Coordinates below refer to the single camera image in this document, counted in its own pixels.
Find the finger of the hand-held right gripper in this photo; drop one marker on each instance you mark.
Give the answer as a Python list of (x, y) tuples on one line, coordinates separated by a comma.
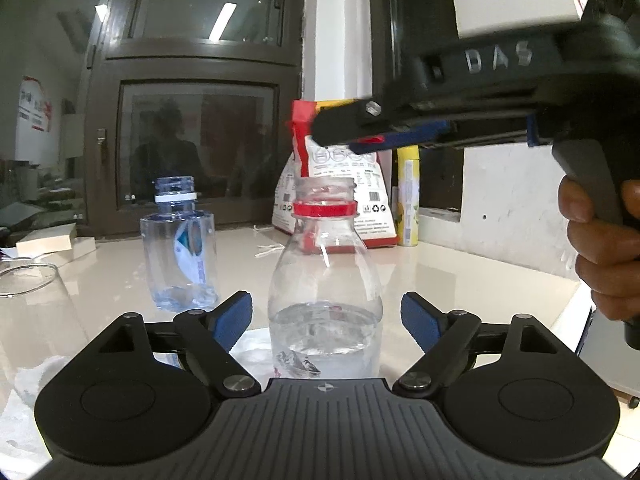
[(415, 136), (350, 120)]

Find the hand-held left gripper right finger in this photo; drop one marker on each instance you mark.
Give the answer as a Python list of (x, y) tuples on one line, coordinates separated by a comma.
[(420, 317)]

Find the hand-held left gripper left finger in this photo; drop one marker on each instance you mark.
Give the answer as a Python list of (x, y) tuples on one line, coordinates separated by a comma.
[(232, 317)]

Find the red bottle cap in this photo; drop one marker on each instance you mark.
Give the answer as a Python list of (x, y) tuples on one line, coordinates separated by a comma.
[(374, 139)]

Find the clear blue-tinted bottle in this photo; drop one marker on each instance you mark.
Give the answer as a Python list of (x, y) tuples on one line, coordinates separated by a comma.
[(175, 255)]

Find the clear glass cup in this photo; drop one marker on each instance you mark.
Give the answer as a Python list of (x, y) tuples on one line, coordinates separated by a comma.
[(30, 310)]

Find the person's right hand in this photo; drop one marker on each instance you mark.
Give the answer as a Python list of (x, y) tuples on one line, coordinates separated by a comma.
[(607, 260)]

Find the yellow spray can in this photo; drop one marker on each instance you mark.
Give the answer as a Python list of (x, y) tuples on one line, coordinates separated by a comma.
[(407, 195)]

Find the red and white rice bag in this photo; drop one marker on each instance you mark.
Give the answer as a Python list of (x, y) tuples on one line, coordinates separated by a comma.
[(350, 190)]

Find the dark narrow window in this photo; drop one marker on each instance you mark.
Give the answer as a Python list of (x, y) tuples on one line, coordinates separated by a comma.
[(400, 35)]

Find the dark framed window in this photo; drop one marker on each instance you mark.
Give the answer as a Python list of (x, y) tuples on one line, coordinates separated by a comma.
[(200, 110)]

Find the white paper towel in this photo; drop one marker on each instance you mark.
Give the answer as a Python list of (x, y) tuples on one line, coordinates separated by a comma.
[(35, 385)]

